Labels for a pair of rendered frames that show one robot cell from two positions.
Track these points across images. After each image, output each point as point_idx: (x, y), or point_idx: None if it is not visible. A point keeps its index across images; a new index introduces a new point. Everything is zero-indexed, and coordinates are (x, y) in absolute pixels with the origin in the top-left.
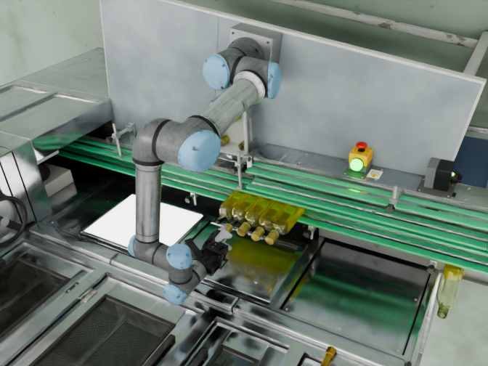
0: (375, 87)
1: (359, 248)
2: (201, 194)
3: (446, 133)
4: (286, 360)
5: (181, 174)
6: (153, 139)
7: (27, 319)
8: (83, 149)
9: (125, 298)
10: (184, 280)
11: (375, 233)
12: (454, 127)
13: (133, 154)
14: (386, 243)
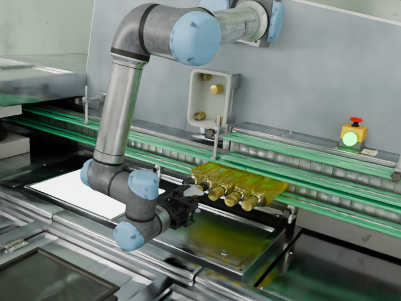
0: (377, 55)
1: (343, 243)
2: (167, 167)
3: None
4: None
5: (150, 143)
6: (142, 17)
7: None
8: (48, 116)
9: (61, 254)
10: (144, 217)
11: (367, 219)
12: None
13: (113, 42)
14: (383, 229)
